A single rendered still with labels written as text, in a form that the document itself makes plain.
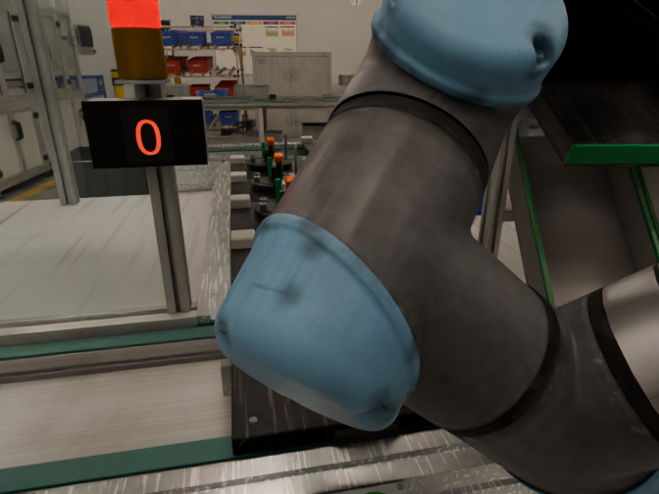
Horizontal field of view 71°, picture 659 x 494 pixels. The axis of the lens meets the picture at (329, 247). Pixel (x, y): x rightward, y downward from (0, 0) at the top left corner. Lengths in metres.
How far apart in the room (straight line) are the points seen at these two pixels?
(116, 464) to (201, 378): 0.16
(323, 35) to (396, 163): 10.85
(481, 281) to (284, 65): 7.65
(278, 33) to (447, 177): 10.85
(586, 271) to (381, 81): 0.45
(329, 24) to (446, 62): 10.84
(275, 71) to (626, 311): 7.66
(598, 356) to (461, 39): 0.13
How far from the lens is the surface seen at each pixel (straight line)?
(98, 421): 0.59
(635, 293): 0.22
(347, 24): 11.05
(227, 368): 0.54
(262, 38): 11.03
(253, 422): 0.46
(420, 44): 0.19
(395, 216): 0.16
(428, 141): 0.18
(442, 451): 0.47
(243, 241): 0.83
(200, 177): 1.66
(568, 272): 0.59
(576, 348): 0.22
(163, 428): 0.56
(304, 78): 7.79
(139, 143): 0.55
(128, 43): 0.55
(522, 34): 0.20
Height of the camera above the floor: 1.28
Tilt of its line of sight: 22 degrees down
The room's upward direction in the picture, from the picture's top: straight up
